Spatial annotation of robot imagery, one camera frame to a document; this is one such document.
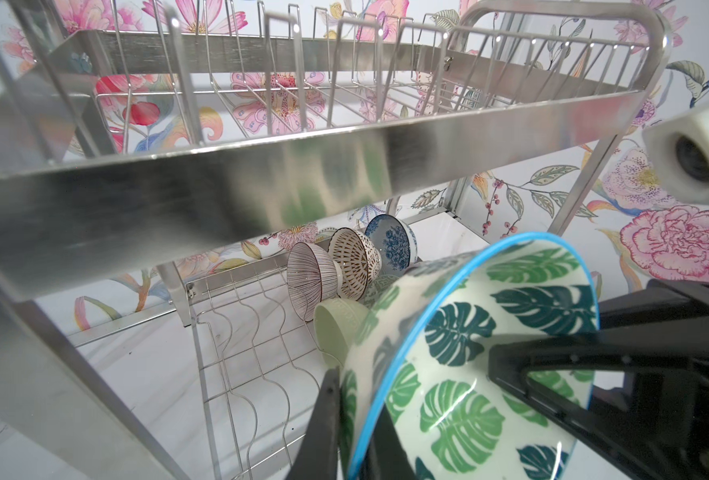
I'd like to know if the steel two-tier dish rack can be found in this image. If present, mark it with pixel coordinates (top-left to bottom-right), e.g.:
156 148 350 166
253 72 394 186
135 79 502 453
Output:
0 1 673 479

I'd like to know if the purple striped bowl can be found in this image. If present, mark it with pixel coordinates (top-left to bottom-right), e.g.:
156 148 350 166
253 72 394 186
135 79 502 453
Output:
286 242 342 322

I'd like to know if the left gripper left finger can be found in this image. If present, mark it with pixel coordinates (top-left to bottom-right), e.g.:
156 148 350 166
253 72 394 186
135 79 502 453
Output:
286 367 340 480

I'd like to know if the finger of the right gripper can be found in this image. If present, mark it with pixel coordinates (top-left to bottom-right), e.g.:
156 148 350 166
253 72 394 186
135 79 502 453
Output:
600 279 709 327
489 317 709 479

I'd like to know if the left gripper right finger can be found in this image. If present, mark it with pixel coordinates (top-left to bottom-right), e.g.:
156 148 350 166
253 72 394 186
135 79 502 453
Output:
363 407 417 480

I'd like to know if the green geometric patterned bowl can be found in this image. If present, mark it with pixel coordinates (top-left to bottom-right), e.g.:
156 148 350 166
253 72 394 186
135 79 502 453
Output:
360 274 399 308

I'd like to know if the blue floral ceramic bowl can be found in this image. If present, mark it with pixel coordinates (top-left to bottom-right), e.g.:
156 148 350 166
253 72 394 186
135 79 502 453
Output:
366 214 419 276

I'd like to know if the white red-patterned bowl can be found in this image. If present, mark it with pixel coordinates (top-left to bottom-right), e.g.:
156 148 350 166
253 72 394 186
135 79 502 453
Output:
328 227 382 301

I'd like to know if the right aluminium frame post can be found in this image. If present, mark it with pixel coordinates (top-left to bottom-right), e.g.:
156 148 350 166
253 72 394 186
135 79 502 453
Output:
447 191 470 217

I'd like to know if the blue-rimmed leaf bowl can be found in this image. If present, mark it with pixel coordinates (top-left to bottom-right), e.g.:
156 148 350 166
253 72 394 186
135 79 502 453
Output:
340 233 600 479

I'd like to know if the plain light green bowl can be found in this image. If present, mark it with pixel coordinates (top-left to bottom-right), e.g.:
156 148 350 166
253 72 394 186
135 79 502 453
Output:
314 298 370 369

